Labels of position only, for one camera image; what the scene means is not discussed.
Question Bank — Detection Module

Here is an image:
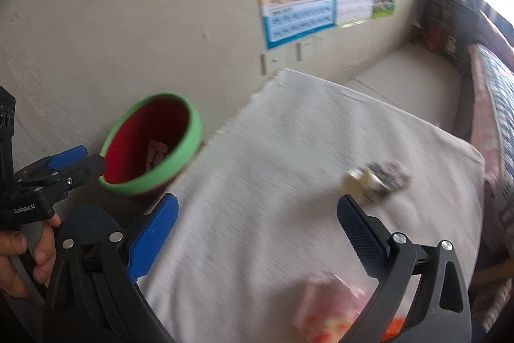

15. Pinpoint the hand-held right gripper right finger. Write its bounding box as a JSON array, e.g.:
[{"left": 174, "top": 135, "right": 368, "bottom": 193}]
[{"left": 337, "top": 194, "right": 471, "bottom": 343}]

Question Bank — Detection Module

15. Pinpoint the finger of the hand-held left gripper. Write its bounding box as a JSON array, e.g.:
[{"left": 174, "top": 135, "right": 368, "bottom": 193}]
[
  {"left": 24, "top": 155, "right": 107, "bottom": 207},
  {"left": 14, "top": 145, "right": 88, "bottom": 184}
]

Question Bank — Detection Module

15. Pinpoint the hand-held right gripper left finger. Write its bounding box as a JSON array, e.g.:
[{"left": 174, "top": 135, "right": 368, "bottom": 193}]
[{"left": 44, "top": 194, "right": 179, "bottom": 343}]

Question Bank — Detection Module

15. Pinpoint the pink wrapper with white label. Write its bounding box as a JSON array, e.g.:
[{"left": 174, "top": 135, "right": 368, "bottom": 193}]
[{"left": 146, "top": 140, "right": 170, "bottom": 172}]

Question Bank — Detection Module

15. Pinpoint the pink dotted plastic wrapper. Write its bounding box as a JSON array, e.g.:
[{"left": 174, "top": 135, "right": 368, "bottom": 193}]
[{"left": 292, "top": 272, "right": 376, "bottom": 343}]

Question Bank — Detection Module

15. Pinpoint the red bin with green rim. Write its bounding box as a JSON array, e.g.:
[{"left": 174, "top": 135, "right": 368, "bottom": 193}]
[{"left": 98, "top": 93, "right": 203, "bottom": 200}]

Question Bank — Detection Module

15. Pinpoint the person's left hand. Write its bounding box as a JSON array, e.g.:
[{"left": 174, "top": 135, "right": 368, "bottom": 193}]
[{"left": 0, "top": 215, "right": 62, "bottom": 295}]

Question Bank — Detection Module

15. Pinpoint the small cream container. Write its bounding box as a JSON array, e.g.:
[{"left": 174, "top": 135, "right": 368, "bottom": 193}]
[{"left": 346, "top": 167, "right": 376, "bottom": 204}]

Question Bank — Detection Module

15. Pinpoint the crumpled black white wrapper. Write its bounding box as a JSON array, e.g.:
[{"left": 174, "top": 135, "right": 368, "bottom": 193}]
[{"left": 366, "top": 162, "right": 411, "bottom": 194}]

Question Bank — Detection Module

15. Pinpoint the orange snack wrapper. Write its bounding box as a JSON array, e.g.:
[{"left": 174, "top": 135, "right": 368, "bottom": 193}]
[{"left": 381, "top": 318, "right": 403, "bottom": 343}]

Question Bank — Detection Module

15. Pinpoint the white table cloth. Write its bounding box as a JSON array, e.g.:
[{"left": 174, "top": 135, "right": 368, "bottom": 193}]
[{"left": 137, "top": 68, "right": 486, "bottom": 343}]

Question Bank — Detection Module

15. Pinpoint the wooden chair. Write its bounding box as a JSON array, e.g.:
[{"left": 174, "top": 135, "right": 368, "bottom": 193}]
[{"left": 474, "top": 258, "right": 514, "bottom": 331}]

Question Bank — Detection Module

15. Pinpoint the bed with patterned quilt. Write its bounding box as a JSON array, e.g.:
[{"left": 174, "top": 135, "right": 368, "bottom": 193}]
[{"left": 461, "top": 43, "right": 514, "bottom": 228}]

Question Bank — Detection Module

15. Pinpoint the dark shelf unit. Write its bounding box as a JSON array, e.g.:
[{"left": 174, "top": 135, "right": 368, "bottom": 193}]
[{"left": 419, "top": 0, "right": 483, "bottom": 65}]

